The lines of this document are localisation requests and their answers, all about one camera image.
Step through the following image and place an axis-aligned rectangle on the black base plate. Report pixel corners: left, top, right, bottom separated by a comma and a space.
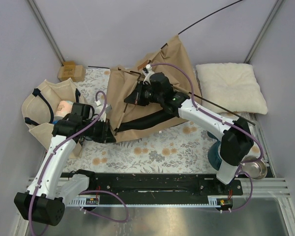
83, 173, 243, 207

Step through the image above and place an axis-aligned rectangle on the white fluffy pillow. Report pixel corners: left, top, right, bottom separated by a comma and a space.
196, 63, 268, 115

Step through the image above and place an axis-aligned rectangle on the cardboard box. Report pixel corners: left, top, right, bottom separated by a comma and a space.
58, 61, 86, 82

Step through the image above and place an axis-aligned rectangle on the aluminium frame post left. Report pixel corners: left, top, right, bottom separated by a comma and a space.
26, 0, 65, 66

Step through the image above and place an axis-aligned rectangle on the white slotted cable duct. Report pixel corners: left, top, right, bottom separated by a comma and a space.
67, 196, 100, 207

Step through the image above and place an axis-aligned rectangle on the black tent pole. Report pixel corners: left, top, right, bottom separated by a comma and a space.
88, 65, 143, 75
162, 0, 258, 126

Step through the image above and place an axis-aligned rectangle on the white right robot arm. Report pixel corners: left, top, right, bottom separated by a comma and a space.
124, 72, 254, 195

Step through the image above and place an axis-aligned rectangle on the aluminium frame post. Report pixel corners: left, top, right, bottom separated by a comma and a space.
26, 0, 65, 66
244, 0, 286, 64

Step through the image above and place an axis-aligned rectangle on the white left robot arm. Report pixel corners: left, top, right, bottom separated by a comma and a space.
14, 101, 109, 226

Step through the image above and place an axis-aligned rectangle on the aluminium frame post right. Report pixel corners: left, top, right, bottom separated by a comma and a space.
244, 0, 286, 64

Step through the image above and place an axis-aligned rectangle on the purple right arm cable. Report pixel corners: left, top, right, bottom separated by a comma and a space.
151, 62, 265, 213

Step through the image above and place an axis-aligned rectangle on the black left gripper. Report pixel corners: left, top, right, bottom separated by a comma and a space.
83, 117, 117, 143

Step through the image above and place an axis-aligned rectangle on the cream canvas tote bag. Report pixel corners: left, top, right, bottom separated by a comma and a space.
21, 79, 87, 149

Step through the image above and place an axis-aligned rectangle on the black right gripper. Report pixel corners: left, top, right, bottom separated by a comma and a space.
124, 82, 163, 108

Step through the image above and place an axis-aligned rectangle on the steel pet bowl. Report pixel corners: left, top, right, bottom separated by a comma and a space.
242, 156, 267, 180

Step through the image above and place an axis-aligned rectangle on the beige fabric pet tent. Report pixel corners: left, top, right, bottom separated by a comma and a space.
107, 35, 201, 143

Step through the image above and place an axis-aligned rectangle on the floral patterned mat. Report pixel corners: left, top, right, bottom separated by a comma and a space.
63, 67, 246, 175

